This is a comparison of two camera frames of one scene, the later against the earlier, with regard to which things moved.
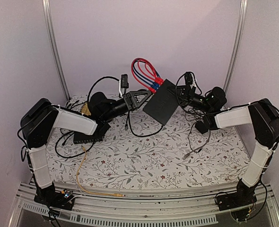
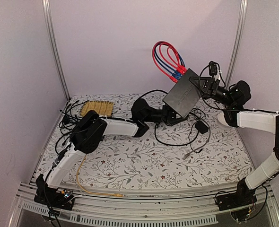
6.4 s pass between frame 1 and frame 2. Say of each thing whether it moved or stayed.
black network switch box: moved
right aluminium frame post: stayed
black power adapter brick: stayed
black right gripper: moved
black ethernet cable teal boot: moved
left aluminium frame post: stayed
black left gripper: moved
